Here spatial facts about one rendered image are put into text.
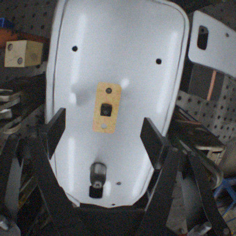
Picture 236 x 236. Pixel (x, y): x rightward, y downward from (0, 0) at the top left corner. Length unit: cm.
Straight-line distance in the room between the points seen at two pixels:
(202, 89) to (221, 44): 10
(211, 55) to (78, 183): 37
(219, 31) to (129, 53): 18
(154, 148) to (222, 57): 23
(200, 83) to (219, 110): 47
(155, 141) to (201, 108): 54
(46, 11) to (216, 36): 54
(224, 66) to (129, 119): 21
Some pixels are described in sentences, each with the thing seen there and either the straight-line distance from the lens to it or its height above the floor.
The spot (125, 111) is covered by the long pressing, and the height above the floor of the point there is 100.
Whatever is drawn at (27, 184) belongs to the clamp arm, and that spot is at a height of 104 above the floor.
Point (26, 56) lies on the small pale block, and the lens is 20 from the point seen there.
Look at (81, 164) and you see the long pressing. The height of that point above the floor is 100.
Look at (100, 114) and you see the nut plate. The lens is 24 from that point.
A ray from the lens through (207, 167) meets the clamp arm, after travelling 25.
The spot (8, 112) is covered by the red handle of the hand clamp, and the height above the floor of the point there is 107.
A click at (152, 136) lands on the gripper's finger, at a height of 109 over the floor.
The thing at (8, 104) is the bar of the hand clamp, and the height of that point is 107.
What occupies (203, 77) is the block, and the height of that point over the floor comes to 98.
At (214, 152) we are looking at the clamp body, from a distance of 31.
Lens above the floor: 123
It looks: 68 degrees down
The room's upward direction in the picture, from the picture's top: 170 degrees clockwise
